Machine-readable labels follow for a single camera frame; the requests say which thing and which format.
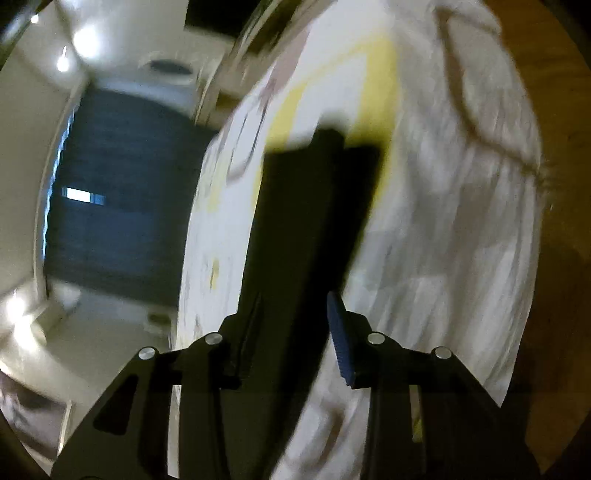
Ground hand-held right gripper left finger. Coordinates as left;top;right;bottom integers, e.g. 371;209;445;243
51;316;242;480

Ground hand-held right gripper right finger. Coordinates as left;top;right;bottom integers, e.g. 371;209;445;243
326;291;542;480

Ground black pants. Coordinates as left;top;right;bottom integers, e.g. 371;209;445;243
231;127;384;480

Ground printed bed sheet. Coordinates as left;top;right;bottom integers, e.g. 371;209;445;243
171;0;543;480

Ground blue curtain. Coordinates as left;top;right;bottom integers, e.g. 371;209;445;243
44;88;218;310

